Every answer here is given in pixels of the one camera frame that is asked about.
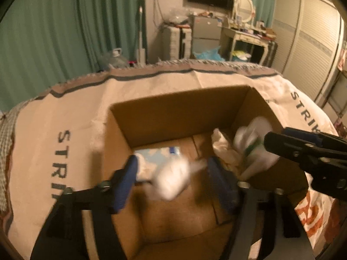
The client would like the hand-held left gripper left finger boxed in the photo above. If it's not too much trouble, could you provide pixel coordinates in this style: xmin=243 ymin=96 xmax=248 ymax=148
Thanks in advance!
xmin=30 ymin=154 xmax=139 ymax=260

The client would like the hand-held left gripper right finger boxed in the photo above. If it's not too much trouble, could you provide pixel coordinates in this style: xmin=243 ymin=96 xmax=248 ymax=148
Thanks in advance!
xmin=207 ymin=156 xmax=315 ymax=260

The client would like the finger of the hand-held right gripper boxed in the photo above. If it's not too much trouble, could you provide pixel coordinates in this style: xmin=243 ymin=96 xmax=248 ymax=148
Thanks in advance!
xmin=282 ymin=127 xmax=347 ymax=147
xmin=264 ymin=131 xmax=330 ymax=169

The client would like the white soft pack green print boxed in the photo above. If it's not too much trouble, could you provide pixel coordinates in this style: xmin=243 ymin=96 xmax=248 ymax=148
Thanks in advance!
xmin=234 ymin=116 xmax=280 ymax=180

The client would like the brown cardboard box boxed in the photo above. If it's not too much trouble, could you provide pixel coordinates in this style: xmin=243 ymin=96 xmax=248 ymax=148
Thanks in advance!
xmin=104 ymin=85 xmax=310 ymax=260

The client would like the white crumpled plastic bag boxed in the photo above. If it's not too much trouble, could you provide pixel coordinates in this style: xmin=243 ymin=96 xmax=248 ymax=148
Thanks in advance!
xmin=211 ymin=129 xmax=243 ymax=168

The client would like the blue white tissue pack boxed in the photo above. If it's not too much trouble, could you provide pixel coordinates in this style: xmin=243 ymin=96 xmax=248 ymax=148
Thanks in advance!
xmin=134 ymin=146 xmax=183 ymax=182

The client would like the white sliding wardrobe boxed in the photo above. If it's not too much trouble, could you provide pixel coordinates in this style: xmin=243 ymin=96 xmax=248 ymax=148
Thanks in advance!
xmin=271 ymin=0 xmax=345 ymax=106

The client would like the beige printed blanket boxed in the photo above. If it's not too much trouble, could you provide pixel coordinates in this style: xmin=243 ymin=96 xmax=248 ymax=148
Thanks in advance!
xmin=5 ymin=60 xmax=342 ymax=260

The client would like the white dressing table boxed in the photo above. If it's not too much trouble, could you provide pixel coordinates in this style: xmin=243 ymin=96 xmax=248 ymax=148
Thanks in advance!
xmin=221 ymin=21 xmax=277 ymax=66

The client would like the blue plastic bag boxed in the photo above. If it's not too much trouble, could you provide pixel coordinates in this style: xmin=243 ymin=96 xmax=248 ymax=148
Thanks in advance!
xmin=193 ymin=46 xmax=225 ymax=61

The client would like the checked bed sheet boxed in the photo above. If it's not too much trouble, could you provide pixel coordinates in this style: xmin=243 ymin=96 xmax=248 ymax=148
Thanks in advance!
xmin=0 ymin=106 xmax=19 ymax=223

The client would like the clear water jug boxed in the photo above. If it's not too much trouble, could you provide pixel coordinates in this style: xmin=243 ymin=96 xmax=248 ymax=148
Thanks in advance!
xmin=101 ymin=48 xmax=129 ymax=71

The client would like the white oval vanity mirror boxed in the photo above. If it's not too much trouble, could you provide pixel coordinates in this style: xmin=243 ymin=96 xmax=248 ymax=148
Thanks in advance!
xmin=232 ymin=0 xmax=256 ymax=25

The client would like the white stick vacuum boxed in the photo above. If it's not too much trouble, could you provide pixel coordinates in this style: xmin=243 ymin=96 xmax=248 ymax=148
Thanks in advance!
xmin=136 ymin=5 xmax=147 ymax=65

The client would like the white ribbed suitcase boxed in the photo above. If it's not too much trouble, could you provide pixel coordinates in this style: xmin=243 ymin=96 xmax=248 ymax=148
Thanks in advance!
xmin=162 ymin=24 xmax=193 ymax=62

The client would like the clear plastic bag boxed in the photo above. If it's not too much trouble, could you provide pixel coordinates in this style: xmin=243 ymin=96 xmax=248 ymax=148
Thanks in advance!
xmin=164 ymin=6 xmax=193 ymax=26

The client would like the green curtain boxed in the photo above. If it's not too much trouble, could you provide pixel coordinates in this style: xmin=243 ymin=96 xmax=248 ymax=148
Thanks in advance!
xmin=0 ymin=0 xmax=147 ymax=112

